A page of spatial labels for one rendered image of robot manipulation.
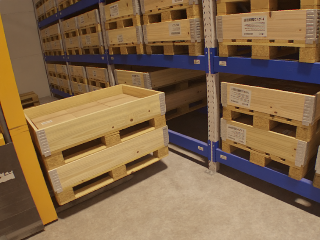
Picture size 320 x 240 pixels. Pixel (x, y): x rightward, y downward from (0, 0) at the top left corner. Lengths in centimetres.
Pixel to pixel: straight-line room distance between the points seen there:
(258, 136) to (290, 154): 29
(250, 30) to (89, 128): 146
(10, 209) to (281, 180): 215
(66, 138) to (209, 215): 130
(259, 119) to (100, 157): 136
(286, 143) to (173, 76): 177
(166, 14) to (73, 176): 176
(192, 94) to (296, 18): 209
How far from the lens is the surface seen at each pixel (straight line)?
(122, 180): 255
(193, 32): 232
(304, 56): 181
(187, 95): 345
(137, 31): 298
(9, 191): 205
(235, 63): 208
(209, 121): 245
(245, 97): 209
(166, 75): 314
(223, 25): 211
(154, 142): 242
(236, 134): 225
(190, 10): 235
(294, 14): 183
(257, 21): 195
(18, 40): 752
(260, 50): 194
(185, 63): 245
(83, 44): 451
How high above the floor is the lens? 143
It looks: 21 degrees down
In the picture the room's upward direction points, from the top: 6 degrees counter-clockwise
